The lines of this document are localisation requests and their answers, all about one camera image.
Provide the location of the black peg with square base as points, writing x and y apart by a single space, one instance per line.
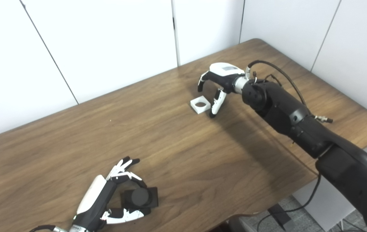
140 197

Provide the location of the dark grey stand under table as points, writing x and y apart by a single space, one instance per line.
235 225

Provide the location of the black table foot bar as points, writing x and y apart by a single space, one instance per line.
280 217

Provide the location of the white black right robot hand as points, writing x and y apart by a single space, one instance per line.
225 72

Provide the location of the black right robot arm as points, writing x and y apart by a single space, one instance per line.
299 122

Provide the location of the white square piece with hole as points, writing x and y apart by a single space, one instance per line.
199 109

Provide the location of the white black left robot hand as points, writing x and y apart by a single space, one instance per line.
96 196

